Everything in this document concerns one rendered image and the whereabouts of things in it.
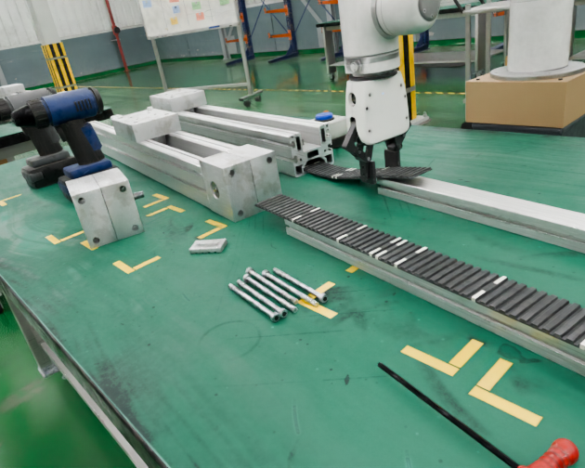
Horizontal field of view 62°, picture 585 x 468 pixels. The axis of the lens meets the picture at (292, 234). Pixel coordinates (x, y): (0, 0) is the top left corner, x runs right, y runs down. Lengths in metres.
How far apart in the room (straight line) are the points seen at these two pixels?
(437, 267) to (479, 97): 0.71
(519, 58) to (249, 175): 0.66
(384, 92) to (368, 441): 0.54
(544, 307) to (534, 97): 0.72
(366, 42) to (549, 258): 0.39
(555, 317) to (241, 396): 0.28
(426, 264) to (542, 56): 0.72
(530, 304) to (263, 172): 0.48
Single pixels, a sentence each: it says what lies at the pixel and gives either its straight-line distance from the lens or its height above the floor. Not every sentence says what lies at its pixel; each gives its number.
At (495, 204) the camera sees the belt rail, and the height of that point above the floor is 0.81.
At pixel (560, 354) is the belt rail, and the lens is 0.48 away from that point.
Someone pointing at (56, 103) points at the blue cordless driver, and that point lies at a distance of 1.11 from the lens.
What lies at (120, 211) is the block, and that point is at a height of 0.83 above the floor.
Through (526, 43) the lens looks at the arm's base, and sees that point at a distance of 1.19.
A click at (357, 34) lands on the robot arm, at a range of 0.76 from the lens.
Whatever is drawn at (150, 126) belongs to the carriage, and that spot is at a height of 0.89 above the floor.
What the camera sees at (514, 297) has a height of 0.81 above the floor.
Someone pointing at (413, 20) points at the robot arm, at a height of 1.04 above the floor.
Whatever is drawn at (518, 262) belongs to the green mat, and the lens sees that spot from 0.63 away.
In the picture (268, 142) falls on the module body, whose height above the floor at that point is 0.84.
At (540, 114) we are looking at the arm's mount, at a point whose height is 0.81.
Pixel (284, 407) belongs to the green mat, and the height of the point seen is 0.78.
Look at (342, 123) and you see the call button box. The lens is 1.13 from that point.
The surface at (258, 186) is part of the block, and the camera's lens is 0.82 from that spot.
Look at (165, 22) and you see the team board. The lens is 7.07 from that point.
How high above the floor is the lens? 1.09
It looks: 25 degrees down
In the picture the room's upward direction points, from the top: 10 degrees counter-clockwise
